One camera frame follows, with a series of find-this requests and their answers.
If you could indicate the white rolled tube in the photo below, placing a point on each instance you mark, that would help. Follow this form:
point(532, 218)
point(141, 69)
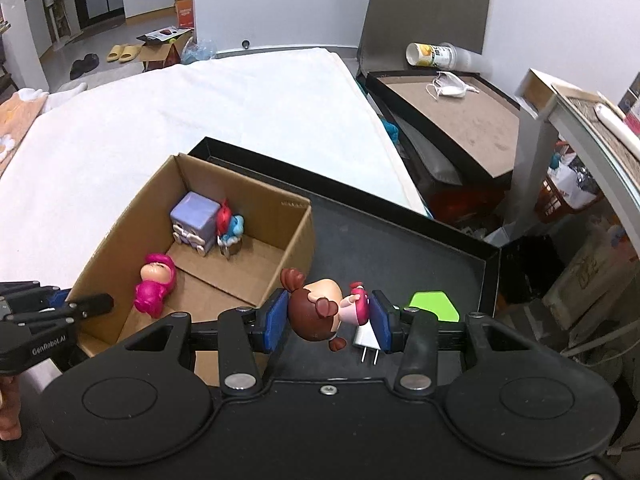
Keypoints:
point(617, 125)

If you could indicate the pink hooded figurine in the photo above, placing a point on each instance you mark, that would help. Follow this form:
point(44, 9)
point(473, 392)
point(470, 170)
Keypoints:
point(155, 287)

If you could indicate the orange carton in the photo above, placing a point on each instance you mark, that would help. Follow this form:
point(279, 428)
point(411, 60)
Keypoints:
point(185, 10)

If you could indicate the paper cup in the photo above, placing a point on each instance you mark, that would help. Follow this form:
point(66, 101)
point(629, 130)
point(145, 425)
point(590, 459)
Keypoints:
point(435, 56)

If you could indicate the yellow slipper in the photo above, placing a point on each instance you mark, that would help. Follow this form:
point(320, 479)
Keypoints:
point(132, 51)
point(116, 53)

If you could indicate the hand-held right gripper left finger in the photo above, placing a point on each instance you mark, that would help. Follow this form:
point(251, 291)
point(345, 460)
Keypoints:
point(276, 322)

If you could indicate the black shoes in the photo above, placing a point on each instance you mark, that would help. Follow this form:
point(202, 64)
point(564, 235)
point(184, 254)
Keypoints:
point(82, 66)

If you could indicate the blue plastic bag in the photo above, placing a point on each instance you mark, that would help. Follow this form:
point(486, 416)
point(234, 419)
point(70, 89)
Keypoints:
point(200, 51)

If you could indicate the blue and red figurine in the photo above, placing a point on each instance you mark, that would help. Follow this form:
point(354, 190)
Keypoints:
point(229, 227)

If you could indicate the brown-haired doll figurine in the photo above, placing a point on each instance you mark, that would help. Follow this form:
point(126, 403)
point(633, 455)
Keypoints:
point(315, 312)

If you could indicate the white face mask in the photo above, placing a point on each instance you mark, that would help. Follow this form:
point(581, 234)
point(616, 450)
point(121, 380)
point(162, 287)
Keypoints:
point(452, 87)

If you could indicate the green hexagonal container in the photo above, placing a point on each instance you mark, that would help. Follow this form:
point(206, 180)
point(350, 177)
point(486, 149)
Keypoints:
point(434, 306)

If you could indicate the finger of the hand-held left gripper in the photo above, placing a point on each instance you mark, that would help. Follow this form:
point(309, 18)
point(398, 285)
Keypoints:
point(59, 296)
point(90, 305)

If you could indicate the open cardboard floor box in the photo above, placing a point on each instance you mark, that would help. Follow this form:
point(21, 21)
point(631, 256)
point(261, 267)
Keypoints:
point(160, 52)

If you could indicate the red basket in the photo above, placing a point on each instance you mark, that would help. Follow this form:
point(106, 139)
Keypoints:
point(555, 200)

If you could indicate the large black open box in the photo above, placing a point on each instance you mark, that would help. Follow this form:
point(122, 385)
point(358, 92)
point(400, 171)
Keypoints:
point(450, 130)

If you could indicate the purple cube toy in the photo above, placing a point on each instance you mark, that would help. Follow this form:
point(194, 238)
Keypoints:
point(194, 217)

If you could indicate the peach floral blanket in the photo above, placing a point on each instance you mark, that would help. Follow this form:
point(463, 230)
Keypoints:
point(20, 120)

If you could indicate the brown cardboard box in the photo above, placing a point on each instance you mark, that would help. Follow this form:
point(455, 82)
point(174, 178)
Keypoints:
point(240, 280)

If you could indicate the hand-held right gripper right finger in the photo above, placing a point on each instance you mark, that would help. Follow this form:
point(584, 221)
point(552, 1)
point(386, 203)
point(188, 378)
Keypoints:
point(381, 322)

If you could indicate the beige tote bag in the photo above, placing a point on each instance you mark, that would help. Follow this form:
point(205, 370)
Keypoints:
point(590, 270)

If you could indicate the brown desk mat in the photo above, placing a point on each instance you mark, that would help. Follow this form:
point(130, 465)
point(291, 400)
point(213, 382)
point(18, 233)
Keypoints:
point(585, 105)

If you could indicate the person's left hand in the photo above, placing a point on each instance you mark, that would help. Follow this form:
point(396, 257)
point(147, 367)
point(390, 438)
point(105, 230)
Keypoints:
point(9, 410)

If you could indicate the white plug charger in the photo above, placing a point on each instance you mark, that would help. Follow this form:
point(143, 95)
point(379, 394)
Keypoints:
point(366, 341)

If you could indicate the black shallow tray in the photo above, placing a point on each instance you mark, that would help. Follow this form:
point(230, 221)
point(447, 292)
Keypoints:
point(400, 270)

